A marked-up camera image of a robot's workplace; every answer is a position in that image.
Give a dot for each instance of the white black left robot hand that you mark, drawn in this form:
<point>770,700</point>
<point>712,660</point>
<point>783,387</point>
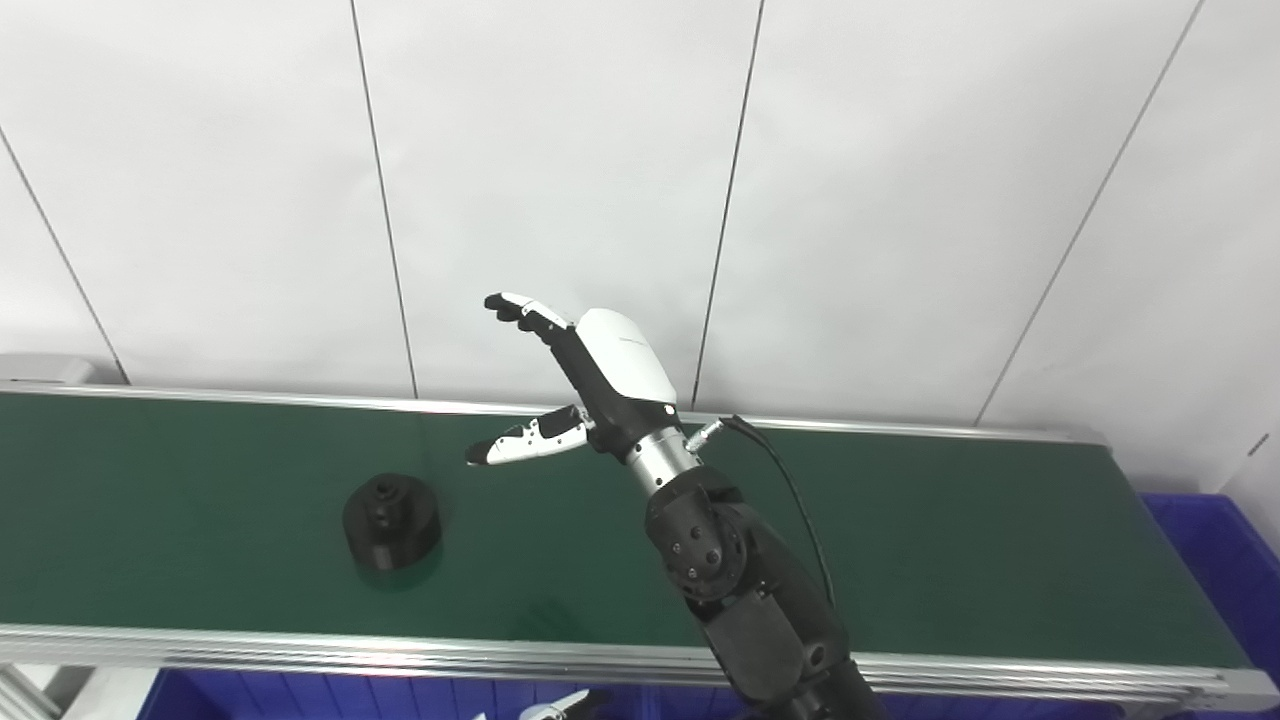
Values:
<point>565,708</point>

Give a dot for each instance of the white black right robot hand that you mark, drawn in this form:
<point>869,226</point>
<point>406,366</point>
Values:
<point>620,360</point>

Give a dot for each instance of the black round flanged part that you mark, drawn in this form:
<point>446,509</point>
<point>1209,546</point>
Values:
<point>392,525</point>

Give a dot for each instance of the blue bin holding black parts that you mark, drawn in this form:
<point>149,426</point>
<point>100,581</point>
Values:
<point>665,706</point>

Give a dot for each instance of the aluminium conveyor support leg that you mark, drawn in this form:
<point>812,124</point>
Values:
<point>20,695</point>

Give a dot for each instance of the grey conveyor motor housing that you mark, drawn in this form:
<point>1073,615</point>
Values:
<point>40,368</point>

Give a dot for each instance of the large empty blue bin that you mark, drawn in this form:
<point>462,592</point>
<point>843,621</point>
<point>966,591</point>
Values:
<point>1240,580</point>

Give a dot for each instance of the green conveyor belt aluminium frame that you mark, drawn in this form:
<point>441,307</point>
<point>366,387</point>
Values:
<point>950,530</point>

